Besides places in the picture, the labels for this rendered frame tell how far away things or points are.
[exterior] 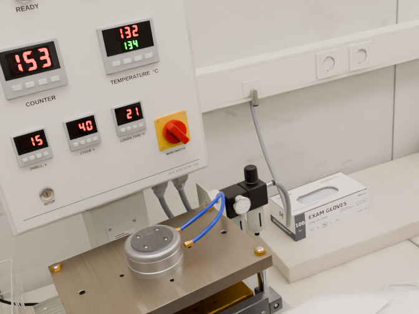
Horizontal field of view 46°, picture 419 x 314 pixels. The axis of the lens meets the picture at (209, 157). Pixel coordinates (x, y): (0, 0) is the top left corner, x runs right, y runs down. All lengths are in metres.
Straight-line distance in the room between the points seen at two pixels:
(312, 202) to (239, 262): 0.62
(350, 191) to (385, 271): 0.22
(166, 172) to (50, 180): 0.18
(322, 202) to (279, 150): 0.22
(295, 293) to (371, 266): 0.20
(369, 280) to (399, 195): 0.32
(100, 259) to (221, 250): 0.18
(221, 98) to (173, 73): 0.47
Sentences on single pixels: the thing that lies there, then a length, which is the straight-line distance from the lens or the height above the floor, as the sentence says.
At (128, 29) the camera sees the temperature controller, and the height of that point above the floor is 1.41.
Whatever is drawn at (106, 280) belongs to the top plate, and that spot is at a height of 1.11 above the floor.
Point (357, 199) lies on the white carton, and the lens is 1.32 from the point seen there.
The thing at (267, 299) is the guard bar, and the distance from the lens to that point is 0.71.
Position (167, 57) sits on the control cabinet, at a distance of 0.76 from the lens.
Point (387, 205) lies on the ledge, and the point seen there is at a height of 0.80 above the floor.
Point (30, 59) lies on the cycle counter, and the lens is 0.70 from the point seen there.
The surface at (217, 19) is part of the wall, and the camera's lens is 1.24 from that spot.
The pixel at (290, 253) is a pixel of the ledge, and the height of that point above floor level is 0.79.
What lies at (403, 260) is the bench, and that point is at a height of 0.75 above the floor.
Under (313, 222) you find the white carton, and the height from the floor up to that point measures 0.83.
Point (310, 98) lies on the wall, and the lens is 1.41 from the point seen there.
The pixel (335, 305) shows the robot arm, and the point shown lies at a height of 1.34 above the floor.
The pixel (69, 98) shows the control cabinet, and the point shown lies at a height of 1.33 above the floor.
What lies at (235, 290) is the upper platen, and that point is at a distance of 0.72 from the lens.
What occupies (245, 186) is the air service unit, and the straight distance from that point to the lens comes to 0.90.
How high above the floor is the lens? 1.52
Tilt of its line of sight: 25 degrees down
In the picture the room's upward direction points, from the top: 8 degrees counter-clockwise
